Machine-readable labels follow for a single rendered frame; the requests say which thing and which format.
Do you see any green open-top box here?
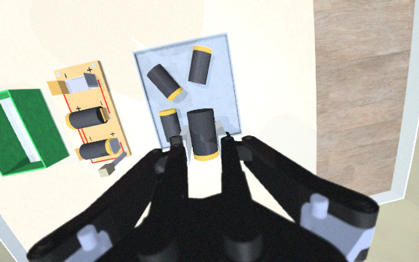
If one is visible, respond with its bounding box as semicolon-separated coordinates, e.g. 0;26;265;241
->
0;89;70;177

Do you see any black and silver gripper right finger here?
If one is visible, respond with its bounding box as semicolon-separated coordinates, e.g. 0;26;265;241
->
215;120;380;262

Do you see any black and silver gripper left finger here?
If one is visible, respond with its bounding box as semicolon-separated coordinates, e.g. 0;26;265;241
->
26;124;192;262

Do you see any black battery with yellow end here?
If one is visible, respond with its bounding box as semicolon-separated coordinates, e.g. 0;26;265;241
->
147;64;183;102
79;138;114;160
188;46;212;85
65;106;108;130
159;108;181;143
186;108;219;161

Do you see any light blue tray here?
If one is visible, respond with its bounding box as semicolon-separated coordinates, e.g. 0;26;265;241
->
132;32;243;150

